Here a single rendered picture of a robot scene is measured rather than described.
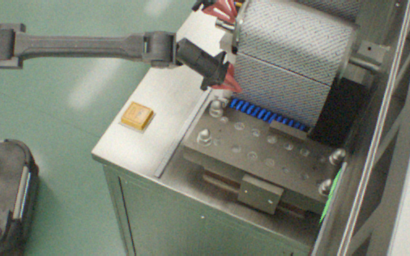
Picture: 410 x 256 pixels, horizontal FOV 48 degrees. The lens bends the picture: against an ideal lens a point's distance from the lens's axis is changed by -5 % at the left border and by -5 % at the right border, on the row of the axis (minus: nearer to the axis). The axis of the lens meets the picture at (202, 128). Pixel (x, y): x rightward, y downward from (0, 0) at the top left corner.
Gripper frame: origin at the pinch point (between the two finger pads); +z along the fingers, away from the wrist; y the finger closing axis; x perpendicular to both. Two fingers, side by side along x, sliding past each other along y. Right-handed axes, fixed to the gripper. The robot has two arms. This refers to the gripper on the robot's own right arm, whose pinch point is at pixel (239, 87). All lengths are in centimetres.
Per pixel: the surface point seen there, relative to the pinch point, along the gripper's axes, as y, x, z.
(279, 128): 8.1, 5.8, 11.1
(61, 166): -10, -135, -5
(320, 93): 3.6, 19.5, 10.3
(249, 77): 0.5, 6.2, -1.7
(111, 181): 22.5, -40.2, -9.5
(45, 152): -15, -141, -14
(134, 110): 5.3, -27.5, -14.8
